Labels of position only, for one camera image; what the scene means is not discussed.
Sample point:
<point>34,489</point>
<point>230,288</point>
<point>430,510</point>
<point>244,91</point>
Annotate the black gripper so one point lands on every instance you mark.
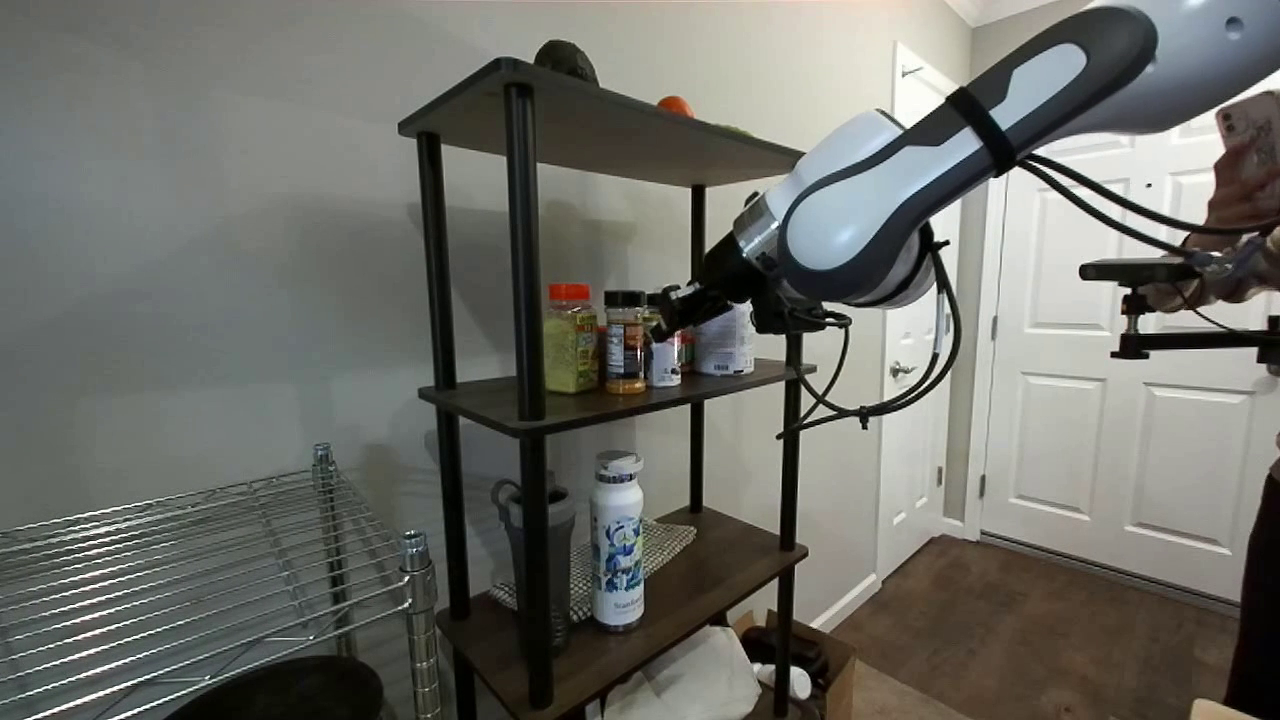
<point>720,292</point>

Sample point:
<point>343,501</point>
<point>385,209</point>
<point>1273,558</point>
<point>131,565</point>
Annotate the spice jar orange cap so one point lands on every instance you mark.
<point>627,355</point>

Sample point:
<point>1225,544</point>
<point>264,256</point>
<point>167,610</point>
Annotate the lemon pepper seasoning bottle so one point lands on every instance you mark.
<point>569,345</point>

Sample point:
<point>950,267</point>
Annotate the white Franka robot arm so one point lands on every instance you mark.
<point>866,201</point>

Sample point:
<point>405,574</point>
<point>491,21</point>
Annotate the dark wooden shelf unit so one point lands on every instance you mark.
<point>602,135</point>

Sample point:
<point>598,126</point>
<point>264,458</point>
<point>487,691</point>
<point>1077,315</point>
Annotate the person's hand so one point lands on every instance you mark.
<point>1233,267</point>

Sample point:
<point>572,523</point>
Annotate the red lid white label jar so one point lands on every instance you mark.
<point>666,361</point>

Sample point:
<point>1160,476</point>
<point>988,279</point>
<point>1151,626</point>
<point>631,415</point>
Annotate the white baking powder can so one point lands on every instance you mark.
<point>727,350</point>

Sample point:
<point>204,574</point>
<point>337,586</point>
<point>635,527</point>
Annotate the small orange ball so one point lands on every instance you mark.
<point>675,104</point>

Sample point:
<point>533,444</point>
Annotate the white floral water bottle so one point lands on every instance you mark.
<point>617,560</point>

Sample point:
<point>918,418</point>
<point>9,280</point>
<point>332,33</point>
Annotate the dark grey shaker bottle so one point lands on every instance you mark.
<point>562,544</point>

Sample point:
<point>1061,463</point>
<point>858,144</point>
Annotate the black round object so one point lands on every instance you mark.
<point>564,62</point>

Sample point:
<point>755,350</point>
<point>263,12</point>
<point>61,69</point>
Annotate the narrow white door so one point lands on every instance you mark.
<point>915,464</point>

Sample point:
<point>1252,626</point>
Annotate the white plastic bag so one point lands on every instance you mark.
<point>684,682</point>

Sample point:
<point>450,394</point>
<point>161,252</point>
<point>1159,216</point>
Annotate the small white object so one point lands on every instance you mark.
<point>784,682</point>

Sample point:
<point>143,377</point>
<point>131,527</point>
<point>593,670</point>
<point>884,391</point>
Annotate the brown cardboard box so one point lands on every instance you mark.
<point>881,700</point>

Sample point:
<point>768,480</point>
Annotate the white panel door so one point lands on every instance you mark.
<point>1133,464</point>

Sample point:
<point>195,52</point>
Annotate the black round pan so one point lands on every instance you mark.
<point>287,691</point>

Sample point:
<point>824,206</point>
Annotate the person in dark clothes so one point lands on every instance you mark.
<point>1257,600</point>

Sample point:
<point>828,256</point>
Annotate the tan cardboard box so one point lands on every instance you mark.
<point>1210,711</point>

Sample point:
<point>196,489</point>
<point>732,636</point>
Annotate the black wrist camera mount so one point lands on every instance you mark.
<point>784,315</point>

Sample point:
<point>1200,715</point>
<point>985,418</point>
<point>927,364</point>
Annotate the black camera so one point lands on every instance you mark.
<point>1133,270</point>

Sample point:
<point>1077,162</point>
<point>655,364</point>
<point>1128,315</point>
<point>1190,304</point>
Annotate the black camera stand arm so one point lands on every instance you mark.
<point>1200,340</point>

